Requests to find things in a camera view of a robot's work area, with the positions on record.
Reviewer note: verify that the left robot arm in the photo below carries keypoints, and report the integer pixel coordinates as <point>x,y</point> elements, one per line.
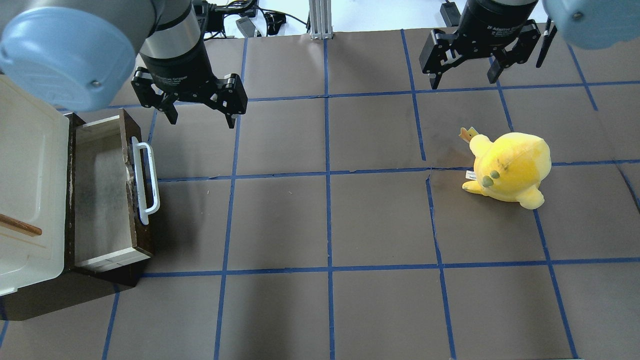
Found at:
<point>77,54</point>

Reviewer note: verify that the white drawer handle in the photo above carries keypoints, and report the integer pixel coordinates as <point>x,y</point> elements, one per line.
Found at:
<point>146,179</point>

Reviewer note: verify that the aluminium frame post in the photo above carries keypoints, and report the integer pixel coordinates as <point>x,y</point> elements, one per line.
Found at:
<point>320,20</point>

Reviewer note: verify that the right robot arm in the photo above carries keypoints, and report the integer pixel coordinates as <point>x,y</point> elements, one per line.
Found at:
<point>587,24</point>

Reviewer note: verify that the black power adapter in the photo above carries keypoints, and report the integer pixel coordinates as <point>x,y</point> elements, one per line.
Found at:
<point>247,28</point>

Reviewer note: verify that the cream plastic storage box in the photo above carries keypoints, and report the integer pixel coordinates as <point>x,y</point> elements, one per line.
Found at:
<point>34,141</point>

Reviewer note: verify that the dark wooden drawer cabinet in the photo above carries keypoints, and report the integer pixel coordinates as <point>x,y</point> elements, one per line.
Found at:
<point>73,285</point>

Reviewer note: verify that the wooden drawer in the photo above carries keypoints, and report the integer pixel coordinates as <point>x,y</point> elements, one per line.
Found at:
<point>108,199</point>

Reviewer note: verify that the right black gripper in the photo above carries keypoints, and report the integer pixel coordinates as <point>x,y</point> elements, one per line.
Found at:
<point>485,22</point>

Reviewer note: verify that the yellow plush dinosaur toy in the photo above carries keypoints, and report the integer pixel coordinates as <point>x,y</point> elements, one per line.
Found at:
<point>510,168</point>

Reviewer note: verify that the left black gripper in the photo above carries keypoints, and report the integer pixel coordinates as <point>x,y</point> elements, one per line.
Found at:
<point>179,68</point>

